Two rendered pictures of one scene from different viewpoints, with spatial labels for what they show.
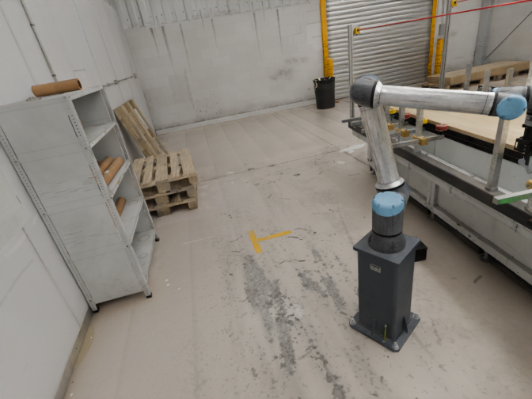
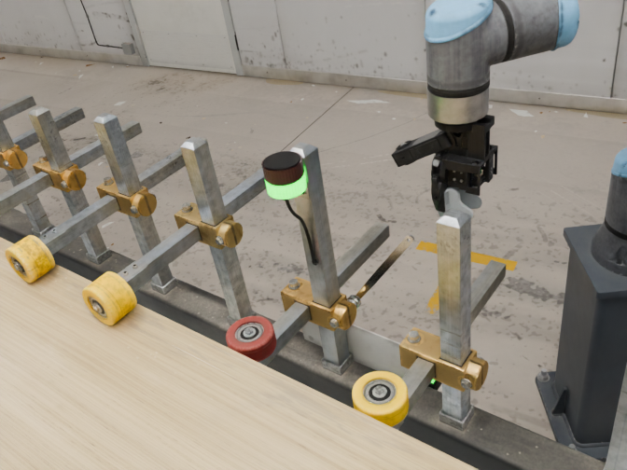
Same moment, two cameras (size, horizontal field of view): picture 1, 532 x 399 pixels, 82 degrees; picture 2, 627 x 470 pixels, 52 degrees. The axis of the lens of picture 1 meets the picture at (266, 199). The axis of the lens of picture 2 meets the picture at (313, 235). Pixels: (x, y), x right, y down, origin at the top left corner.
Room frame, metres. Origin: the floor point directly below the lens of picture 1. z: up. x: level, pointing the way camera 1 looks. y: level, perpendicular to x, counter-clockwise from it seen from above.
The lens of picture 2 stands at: (1.64, -1.94, 1.63)
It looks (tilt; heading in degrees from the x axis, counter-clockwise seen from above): 35 degrees down; 136
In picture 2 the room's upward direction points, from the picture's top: 10 degrees counter-clockwise
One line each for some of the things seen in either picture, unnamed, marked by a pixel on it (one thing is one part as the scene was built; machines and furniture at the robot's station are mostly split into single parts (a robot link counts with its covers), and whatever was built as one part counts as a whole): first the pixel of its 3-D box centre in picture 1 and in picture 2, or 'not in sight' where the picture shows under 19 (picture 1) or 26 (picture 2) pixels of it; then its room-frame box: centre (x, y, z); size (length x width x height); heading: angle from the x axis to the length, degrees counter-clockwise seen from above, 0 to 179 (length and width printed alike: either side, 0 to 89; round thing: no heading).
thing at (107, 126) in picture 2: not in sight; (139, 214); (0.52, -1.37, 0.91); 0.04 x 0.04 x 0.48; 4
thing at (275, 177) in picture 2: not in sight; (283, 167); (1.03, -1.38, 1.17); 0.06 x 0.06 x 0.02
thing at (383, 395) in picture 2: not in sight; (382, 414); (1.24, -1.47, 0.85); 0.08 x 0.08 x 0.11
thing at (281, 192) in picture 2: not in sight; (285, 182); (1.03, -1.38, 1.14); 0.06 x 0.06 x 0.02
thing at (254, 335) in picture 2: not in sight; (255, 353); (0.99, -1.49, 0.85); 0.08 x 0.08 x 0.11
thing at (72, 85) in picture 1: (57, 88); not in sight; (2.43, 1.34, 1.59); 0.30 x 0.08 x 0.08; 100
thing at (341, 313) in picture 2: not in sight; (317, 306); (1.00, -1.34, 0.85); 0.14 x 0.06 x 0.05; 4
